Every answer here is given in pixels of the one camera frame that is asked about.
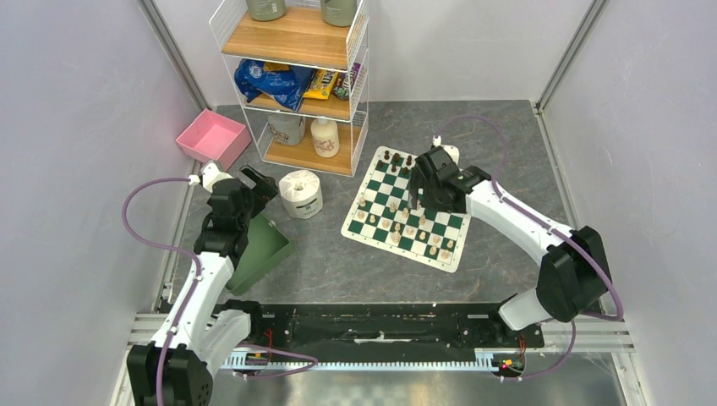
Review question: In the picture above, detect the green white chess board mat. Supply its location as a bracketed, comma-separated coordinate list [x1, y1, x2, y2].
[341, 146, 470, 273]

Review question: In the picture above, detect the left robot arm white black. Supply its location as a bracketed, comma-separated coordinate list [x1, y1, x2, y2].
[122, 162, 279, 405]

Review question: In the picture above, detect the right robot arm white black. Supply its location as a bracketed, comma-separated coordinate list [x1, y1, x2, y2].
[408, 146, 614, 346]

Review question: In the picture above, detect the white wrapped paper roll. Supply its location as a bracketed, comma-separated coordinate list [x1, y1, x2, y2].
[278, 169, 323, 219]

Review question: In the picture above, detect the green plastic bin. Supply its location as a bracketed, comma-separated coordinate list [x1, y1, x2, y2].
[225, 214, 294, 296]

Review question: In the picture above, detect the grey patterned mug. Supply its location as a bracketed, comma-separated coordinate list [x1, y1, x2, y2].
[267, 113, 305, 146]

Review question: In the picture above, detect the pink plastic bin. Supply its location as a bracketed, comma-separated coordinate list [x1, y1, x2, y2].
[175, 109, 252, 169]

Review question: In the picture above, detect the cream bottle pink lettering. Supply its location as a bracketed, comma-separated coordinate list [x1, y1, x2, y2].
[310, 118, 340, 158]

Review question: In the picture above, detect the blue snack bag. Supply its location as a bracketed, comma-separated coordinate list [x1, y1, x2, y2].
[233, 59, 315, 111]

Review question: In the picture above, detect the yellow candy bag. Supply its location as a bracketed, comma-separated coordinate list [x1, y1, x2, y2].
[303, 69, 339, 100]

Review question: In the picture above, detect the purple snack packet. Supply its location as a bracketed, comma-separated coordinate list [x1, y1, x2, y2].
[331, 63, 361, 101]

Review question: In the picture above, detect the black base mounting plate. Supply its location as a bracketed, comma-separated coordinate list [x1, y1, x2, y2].
[215, 299, 545, 363]

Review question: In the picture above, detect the grey-green jar left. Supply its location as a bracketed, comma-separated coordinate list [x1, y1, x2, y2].
[245, 0, 287, 22]

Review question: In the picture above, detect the grey-green jar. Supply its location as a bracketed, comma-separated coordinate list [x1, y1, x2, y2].
[320, 0, 358, 27]
[245, 0, 287, 22]

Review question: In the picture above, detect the grey-green jar right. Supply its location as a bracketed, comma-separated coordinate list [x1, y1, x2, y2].
[320, 0, 358, 27]

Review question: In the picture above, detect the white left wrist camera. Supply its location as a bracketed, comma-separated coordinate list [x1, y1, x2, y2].
[188, 161, 233, 194]

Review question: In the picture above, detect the white wire wooden shelf rack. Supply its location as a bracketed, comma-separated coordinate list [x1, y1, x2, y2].
[209, 1, 369, 176]

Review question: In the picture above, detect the white slotted cable duct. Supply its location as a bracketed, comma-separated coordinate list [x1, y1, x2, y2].
[220, 348, 525, 374]

